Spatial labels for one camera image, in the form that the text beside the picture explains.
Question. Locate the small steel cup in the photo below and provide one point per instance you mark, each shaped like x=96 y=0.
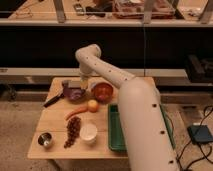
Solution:
x=45 y=140

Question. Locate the yellow orange fruit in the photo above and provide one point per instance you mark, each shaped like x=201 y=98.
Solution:
x=93 y=106

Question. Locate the green plastic tray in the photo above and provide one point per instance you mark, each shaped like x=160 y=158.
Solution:
x=116 y=140

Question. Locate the white cup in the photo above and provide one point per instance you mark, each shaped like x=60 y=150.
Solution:
x=88 y=133

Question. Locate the wooden table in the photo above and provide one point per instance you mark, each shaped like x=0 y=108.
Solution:
x=52 y=121

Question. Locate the orange bowl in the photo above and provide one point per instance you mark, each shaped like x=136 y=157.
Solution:
x=102 y=92

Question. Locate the purple bowl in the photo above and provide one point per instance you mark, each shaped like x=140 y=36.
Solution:
x=73 y=94

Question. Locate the black handled knife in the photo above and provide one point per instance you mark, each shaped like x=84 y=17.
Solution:
x=53 y=100

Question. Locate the orange carrot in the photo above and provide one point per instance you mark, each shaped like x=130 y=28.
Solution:
x=78 y=110

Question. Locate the black power box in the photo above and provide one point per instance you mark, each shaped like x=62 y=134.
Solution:
x=200 y=134

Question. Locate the bunch of brown grapes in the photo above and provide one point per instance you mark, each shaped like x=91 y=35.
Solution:
x=73 y=130

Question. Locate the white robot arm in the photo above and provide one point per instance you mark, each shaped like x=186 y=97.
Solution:
x=146 y=137

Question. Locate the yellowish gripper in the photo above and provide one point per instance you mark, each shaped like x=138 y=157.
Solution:
x=84 y=82

